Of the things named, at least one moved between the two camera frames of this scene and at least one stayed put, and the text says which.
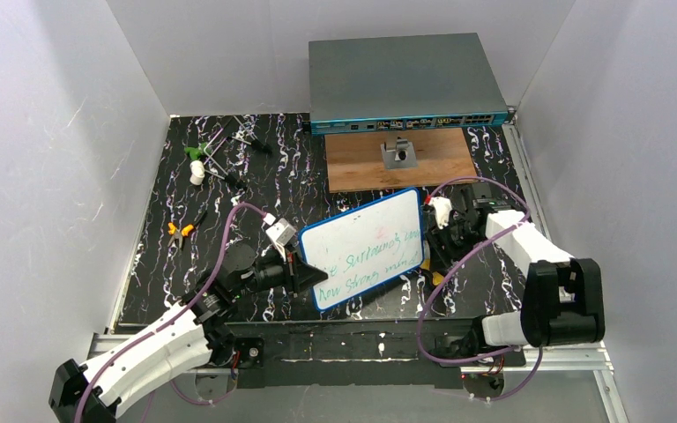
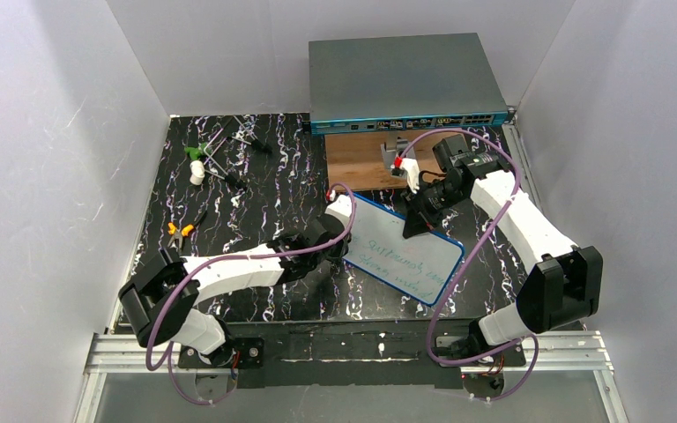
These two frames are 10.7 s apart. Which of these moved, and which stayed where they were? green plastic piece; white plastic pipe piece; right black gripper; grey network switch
Moved: right black gripper
Stayed: grey network switch; green plastic piece; white plastic pipe piece
